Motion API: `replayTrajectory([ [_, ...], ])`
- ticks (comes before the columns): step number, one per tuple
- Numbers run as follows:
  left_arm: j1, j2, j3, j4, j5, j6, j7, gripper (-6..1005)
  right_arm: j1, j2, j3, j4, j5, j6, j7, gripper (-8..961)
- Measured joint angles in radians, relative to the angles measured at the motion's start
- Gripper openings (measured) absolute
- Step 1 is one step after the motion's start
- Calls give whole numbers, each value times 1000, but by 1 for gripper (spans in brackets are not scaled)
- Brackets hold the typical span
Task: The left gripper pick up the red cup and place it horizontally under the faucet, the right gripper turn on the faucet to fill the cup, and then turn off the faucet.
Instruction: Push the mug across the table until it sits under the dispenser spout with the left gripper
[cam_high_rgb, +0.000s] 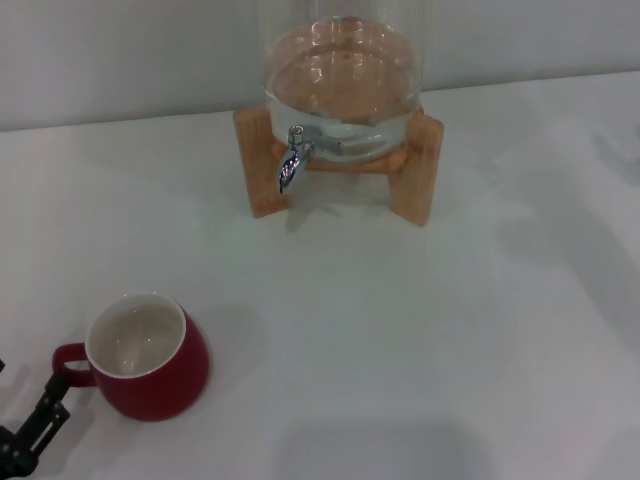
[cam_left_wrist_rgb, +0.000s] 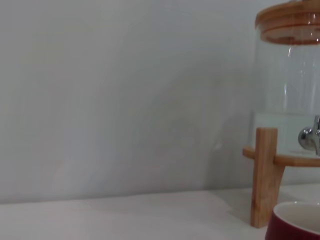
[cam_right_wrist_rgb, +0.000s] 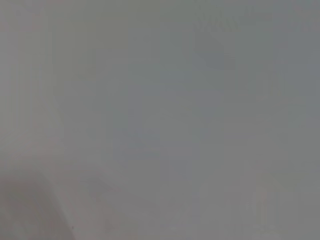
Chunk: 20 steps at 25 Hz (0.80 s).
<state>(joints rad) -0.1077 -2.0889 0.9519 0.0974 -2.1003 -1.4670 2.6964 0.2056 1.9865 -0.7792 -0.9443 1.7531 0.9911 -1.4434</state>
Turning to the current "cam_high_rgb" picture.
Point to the red ceramic cup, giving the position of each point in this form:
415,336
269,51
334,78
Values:
165,370

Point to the wooden dispenser stand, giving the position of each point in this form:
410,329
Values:
417,170

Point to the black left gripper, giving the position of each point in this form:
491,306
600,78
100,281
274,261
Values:
15,452

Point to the chrome faucet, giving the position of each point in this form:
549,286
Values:
295,157

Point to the glass water dispenser jar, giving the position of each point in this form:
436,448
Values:
345,75

